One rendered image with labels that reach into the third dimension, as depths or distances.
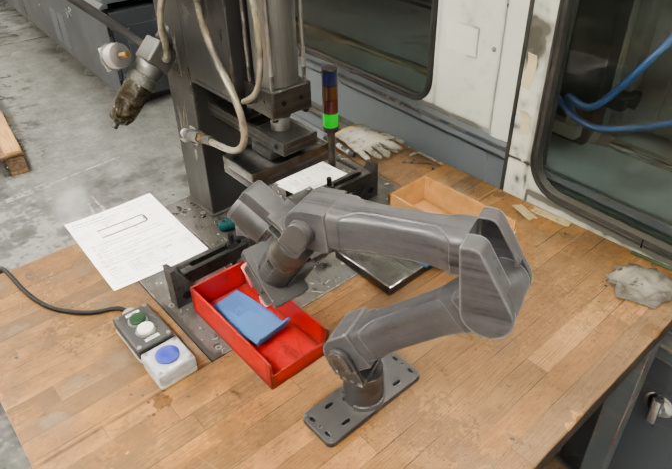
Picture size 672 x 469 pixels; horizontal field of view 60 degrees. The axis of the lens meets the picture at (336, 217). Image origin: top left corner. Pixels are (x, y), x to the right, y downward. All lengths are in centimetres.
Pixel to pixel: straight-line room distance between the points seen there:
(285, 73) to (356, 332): 47
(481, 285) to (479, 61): 97
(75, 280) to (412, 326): 76
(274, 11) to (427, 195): 61
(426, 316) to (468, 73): 94
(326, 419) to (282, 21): 64
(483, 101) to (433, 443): 93
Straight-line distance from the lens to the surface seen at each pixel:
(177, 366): 103
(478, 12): 154
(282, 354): 104
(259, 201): 80
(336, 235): 73
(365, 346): 84
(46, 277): 135
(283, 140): 108
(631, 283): 127
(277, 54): 104
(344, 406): 96
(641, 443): 174
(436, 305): 74
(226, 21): 106
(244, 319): 111
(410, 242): 70
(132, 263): 131
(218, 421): 98
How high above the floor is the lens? 167
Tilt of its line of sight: 35 degrees down
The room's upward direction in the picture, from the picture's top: 1 degrees counter-clockwise
